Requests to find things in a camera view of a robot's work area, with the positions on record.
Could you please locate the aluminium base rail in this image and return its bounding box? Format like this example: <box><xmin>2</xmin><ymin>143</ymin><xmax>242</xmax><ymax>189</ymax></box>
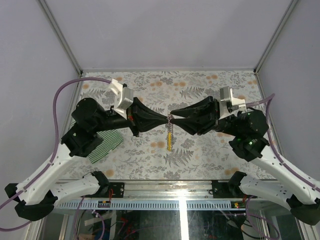
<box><xmin>58</xmin><ymin>180</ymin><xmax>246</xmax><ymax>211</ymax></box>

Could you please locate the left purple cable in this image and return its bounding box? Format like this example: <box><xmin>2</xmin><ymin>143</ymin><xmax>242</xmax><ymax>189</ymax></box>
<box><xmin>0</xmin><ymin>77</ymin><xmax>113</xmax><ymax>231</ymax></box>

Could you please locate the green striped cloth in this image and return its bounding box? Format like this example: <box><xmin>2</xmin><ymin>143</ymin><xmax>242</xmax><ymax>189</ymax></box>
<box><xmin>70</xmin><ymin>121</ymin><xmax>123</xmax><ymax>164</ymax></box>

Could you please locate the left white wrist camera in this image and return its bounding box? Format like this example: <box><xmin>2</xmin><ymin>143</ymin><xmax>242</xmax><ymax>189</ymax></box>
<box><xmin>108</xmin><ymin>79</ymin><xmax>134</xmax><ymax>120</ymax></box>

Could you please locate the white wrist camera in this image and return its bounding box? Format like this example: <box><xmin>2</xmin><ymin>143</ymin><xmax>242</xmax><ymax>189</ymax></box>
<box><xmin>108</xmin><ymin>79</ymin><xmax>134</xmax><ymax>120</ymax></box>
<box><xmin>218</xmin><ymin>86</ymin><xmax>247</xmax><ymax>120</ymax></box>

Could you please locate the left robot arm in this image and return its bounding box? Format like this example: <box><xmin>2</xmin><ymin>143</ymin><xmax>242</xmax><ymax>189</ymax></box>
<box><xmin>4</xmin><ymin>97</ymin><xmax>167</xmax><ymax>221</ymax></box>

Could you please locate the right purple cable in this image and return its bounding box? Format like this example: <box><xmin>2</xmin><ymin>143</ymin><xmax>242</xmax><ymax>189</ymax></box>
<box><xmin>243</xmin><ymin>93</ymin><xmax>320</xmax><ymax>193</ymax></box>

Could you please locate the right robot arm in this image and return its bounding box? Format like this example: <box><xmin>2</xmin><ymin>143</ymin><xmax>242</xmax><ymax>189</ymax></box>
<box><xmin>170</xmin><ymin>96</ymin><xmax>320</xmax><ymax>226</ymax></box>

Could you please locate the purple cable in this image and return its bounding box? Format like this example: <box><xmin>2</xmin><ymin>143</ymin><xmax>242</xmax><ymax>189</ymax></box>
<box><xmin>0</xmin><ymin>77</ymin><xmax>113</xmax><ymax>231</ymax></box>
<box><xmin>243</xmin><ymin>93</ymin><xmax>320</xmax><ymax>193</ymax></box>

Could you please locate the yellow key tag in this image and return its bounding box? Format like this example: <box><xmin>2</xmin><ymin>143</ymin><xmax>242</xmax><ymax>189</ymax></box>
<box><xmin>167</xmin><ymin>132</ymin><xmax>172</xmax><ymax>152</ymax></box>

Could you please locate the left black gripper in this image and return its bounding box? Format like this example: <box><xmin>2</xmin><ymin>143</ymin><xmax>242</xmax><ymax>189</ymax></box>
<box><xmin>93</xmin><ymin>96</ymin><xmax>170</xmax><ymax>137</ymax></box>

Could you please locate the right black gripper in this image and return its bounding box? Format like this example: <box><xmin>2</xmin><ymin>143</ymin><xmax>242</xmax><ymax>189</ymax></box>
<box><xmin>170</xmin><ymin>95</ymin><xmax>242</xmax><ymax>137</ymax></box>

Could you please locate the floral table mat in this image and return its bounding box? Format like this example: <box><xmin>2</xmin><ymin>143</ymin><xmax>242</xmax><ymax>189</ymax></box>
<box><xmin>63</xmin><ymin>70</ymin><xmax>271</xmax><ymax>180</ymax></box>

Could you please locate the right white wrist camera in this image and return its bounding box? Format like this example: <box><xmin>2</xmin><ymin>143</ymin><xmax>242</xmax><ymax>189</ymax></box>
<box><xmin>218</xmin><ymin>86</ymin><xmax>247</xmax><ymax>120</ymax></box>

